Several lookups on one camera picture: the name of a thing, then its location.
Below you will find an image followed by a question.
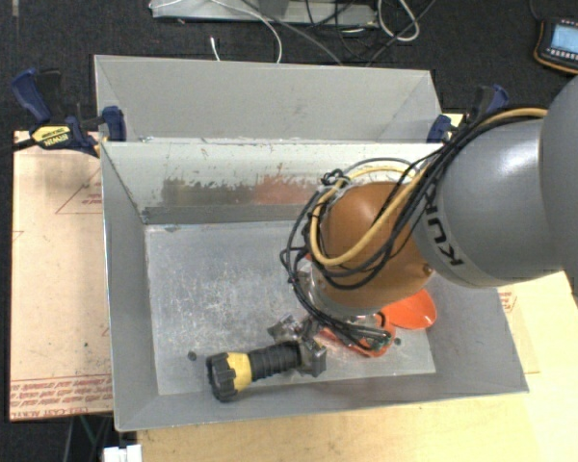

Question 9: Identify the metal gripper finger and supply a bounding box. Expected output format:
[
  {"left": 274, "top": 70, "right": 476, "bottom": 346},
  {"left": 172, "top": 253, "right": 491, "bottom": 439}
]
[
  {"left": 298, "top": 342, "right": 328, "bottom": 379},
  {"left": 267, "top": 313, "right": 303, "bottom": 344}
]

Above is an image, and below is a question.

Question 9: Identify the yellow and black flashlight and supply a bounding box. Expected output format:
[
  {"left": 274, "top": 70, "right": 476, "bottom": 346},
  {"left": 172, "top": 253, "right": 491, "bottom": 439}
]
[{"left": 205, "top": 342, "right": 303, "bottom": 403}]

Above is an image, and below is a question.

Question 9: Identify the orange plastic cup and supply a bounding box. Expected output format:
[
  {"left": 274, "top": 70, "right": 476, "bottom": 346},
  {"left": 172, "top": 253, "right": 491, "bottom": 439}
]
[{"left": 317, "top": 288, "right": 438, "bottom": 358}]

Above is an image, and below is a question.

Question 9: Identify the grey metal bin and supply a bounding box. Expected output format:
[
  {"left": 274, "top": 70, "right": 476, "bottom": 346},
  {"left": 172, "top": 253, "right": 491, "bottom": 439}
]
[{"left": 93, "top": 54, "right": 530, "bottom": 433}]

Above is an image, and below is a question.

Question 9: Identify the brown cardboard board red print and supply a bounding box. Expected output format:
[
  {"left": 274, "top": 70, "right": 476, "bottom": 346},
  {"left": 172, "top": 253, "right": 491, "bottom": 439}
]
[{"left": 8, "top": 129, "right": 541, "bottom": 424}]

